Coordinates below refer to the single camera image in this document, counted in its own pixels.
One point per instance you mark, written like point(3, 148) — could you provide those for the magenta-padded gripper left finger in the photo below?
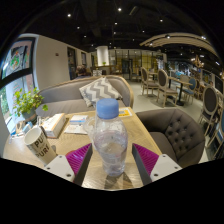
point(60, 165)

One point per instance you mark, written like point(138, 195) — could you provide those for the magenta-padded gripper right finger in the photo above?
point(164, 165)

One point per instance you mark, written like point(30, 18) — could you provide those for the clear blue-capped water bottle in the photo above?
point(110, 146)

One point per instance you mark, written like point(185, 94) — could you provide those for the white printed mug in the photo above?
point(38, 143)

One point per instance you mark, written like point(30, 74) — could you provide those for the grey tufted armchair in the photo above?
point(176, 133)

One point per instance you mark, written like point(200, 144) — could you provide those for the white paper napkin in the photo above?
point(75, 129)

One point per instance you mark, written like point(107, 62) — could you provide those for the wooden tissue box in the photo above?
point(53, 125)

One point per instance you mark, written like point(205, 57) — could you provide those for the small blue box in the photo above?
point(28, 127)

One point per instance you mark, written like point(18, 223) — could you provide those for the potted green plant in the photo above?
point(26, 101)

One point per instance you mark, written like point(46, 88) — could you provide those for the grey chevron cushion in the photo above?
point(100, 90)

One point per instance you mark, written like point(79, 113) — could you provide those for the person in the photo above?
point(81, 70)

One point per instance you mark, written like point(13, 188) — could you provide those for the group of ceiling lights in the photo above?
point(119, 9)

